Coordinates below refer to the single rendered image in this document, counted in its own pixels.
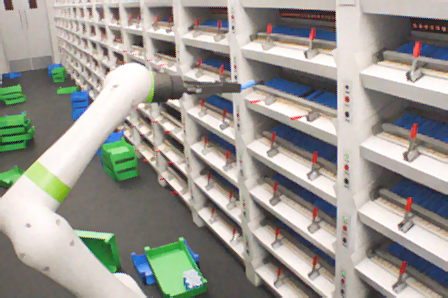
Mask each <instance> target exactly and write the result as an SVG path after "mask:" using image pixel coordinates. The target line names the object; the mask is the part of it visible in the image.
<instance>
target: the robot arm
mask: <svg viewBox="0 0 448 298"><path fill-rule="evenodd" d="M241 87H242V84H241V83H238V82H217V80H215V81H214V82H213V81H210V82H198V81H189V80H183V79H182V77H181V76H180V75H177V74H176V75H169V74H168V73H167V72H165V71H163V66H160V70H159V71H155V72H151V71H148V70H147V69H146V68H145V67H143V65H141V64H138V63H133V64H126V65H124V66H122V67H121V68H119V69H117V70H114V71H112V72H111V73H109V74H108V75H107V76H106V79H105V81H104V85H103V91H102V92H101V94H100V95H99V96H98V97H97V98H96V99H95V101H94V103H93V104H91V105H90V106H89V107H88V109H87V110H86V112H85V113H84V114H83V115H82V116H81V117H80V119H79V120H78V121H77V122H76V123H75V124H74V125H73V126H72V127H71V128H70V129H69V130H67V132H66V133H65V134H64V135H63V136H62V138H61V139H59V140H58V141H57V142H56V143H55V144H53V145H52V146H51V148H50V149H48V150H47V151H46V153H45V154H44V155H42V156H41V157H40V158H39V159H38V160H37V161H36V162H35V163H34V164H33V165H32V167H31V168H29V169H28V170H27V171H26V172H25V173H24V174H23V175H22V177H21V178H19V179H18V180H17V182H16V183H15V184H14V185H13V187H11V188H10V189H9V190H8V192H7V193H6V194H5V195H4V196H3V197H2V198H1V199H0V229H1V231H2V232H3V233H4V234H5V235H7V236H8V237H9V238H10V239H11V241H12V243H13V245H14V247H15V250H16V254H17V257H19V258H20V260H21V261H23V262H24V264H26V265H27V266H29V267H31V268H32V269H34V270H36V271H37V272H39V273H41V274H43V275H45V276H47V277H49V278H50V279H51V280H53V281H54V282H56V283H58V284H59V285H60V286H62V287H63V288H65V289H66V290H67V291H68V292H70V293H71V294H73V295H74V296H76V297H77V298H148V297H147V296H146V295H145V294H144V293H143V292H142V290H141V289H140V288H139V286H138V285H137V284H136V283H135V281H134V280H133V279H132V278H131V277H130V276H129V275H126V274H120V273H118V274H115V273H112V272H110V271H109V270H108V269H106V268H105V267H104V266H103V265H102V264H101V262H100V261H99V260H98V259H97V258H96V257H95V256H94V255H93V254H92V253H91V252H90V250H89V249H88V248H87V247H86V246H85V245H84V244H83V243H82V241H81V239H80V238H79V237H78V235H77V234H76V233H75V232H74V230H73V229H72V228H71V226H70V225H69V224H68V223H67V221H66V220H64V218H63V217H61V216H59V215H58V214H56V213H55V212H56V211H57V209H58V208H59V207H60V205H61V203H62V202H63V201H64V200H65V199H66V197H67V195H68V194H69V193H70V190H72V189H73V187H74V186H75V183H76V182H77V181H78V179H79V178H80V176H81V175H82V173H83V172H84V171H85V168H86V166H87V165H88V164H89V162H91V160H92V158H93V157H94V156H95V155H96V153H97V151H98V150H99V148H100V147H101V146H102V145H103V144H104V142H105V141H106V140H107V139H108V138H109V137H110V136H111V135H112V132H113V131H114V130H115V129H116V128H117V127H118V126H119V125H120V123H121V122H122V121H123V120H124V119H125V118H126V117H127V116H128V115H129V114H130V113H131V111H133V110H134V109H135V108H136V107H137V106H138V105H139V104H140V103H158V106H160V104H161V103H167V102H168V101H169V100H180V99H181V98H182V95H183V93H186V94H187V95H193V94H195V95H199V94H215V93H219V94H220V95H222V93H241Z"/></svg>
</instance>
